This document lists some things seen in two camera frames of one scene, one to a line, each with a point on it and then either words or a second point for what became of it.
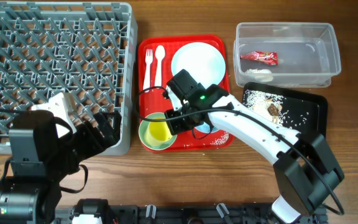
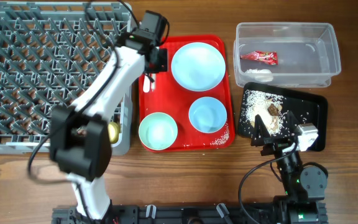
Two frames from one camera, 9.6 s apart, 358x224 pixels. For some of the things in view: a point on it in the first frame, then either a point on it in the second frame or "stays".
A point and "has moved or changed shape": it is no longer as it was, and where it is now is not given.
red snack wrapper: (268, 57) stays
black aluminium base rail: (175, 214) stays
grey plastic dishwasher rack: (32, 51) stays
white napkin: (260, 74) stays
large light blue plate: (204, 63) stays
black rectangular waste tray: (303, 112) stays
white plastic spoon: (160, 54) has moved or changed shape
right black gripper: (176, 127) -> (275, 145)
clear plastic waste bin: (286, 52) stays
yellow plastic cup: (157, 132) has moved or changed shape
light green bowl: (143, 128) stays
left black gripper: (111, 135) -> (163, 66)
